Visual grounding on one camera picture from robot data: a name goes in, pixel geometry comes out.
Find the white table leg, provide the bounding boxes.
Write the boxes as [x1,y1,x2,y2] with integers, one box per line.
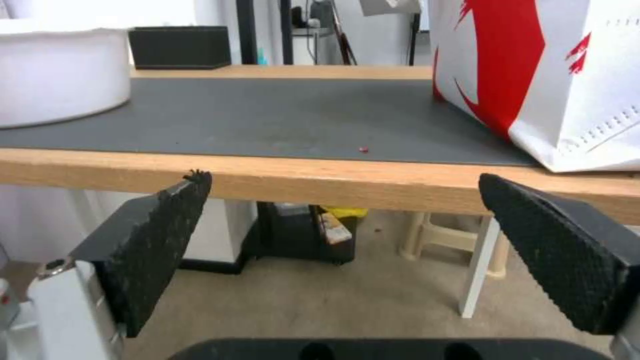
[457,215,501,319]

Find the black vertical pole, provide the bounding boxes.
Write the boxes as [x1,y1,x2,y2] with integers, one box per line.
[279,0,294,65]

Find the black rectangular box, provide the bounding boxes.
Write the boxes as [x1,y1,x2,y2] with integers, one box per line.
[127,25,232,71]

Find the beige plastic stool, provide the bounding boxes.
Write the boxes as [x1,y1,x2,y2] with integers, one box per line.
[398,211,509,278]

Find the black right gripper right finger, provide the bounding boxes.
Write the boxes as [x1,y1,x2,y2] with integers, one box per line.
[478,173,640,360]

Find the white round container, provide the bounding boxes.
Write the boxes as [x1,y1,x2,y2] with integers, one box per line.
[0,26,132,130]

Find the black bin under table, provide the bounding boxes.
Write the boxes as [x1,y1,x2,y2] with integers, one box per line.
[249,201,359,266]

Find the yellow bag under table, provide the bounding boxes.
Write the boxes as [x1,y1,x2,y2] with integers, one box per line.
[322,205,369,220]

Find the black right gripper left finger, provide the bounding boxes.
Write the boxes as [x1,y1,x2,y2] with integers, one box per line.
[27,169,213,360]

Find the dark grey table mat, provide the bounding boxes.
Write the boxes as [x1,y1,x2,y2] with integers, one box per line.
[0,77,544,166]

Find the white red takeout bag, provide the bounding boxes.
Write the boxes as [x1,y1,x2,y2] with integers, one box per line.
[431,0,640,173]

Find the white cabinet under table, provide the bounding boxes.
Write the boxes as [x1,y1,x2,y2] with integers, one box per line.
[177,197,259,275]

